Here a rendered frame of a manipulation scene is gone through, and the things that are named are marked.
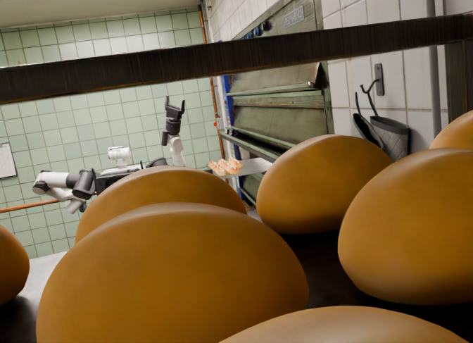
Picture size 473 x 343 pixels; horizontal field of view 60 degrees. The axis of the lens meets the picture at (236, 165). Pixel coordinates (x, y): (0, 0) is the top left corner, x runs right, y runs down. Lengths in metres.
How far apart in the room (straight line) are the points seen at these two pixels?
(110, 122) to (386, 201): 4.04
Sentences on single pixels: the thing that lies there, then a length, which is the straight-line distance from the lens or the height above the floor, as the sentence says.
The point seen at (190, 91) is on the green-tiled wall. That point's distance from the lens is 4.16.
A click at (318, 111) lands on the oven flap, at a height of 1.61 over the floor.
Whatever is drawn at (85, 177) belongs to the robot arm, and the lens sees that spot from 2.44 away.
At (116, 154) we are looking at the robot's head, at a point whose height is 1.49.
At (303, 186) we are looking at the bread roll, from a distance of 0.24.
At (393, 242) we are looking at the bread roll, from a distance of 0.16.
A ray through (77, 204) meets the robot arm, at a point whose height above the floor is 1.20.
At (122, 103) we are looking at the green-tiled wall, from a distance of 4.16.
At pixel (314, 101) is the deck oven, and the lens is 1.66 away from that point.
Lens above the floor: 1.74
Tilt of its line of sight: 10 degrees down
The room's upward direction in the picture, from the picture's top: 8 degrees counter-clockwise
